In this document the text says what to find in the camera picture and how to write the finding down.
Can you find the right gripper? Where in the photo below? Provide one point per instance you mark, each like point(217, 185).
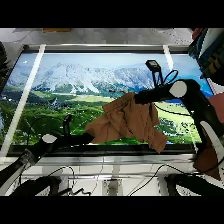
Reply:
point(146, 96)

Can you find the brown pants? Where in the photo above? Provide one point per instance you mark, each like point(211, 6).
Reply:
point(126, 121)

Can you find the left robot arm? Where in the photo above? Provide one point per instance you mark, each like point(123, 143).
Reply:
point(50, 144)

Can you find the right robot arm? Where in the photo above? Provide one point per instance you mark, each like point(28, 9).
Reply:
point(196, 100)

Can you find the heap of clothes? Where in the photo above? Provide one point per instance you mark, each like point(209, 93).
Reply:
point(210, 50)

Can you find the red garment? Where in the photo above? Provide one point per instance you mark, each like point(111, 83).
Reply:
point(218, 108)

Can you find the brown garment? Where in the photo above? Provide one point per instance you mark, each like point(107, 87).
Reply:
point(206, 160)

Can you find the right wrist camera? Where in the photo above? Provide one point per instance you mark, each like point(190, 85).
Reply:
point(152, 64)

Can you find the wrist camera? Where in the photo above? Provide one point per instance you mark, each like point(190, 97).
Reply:
point(152, 64)
point(67, 119)

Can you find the silver frame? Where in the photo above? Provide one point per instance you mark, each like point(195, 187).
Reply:
point(110, 163)

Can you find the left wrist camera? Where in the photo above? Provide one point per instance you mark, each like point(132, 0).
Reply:
point(67, 119)

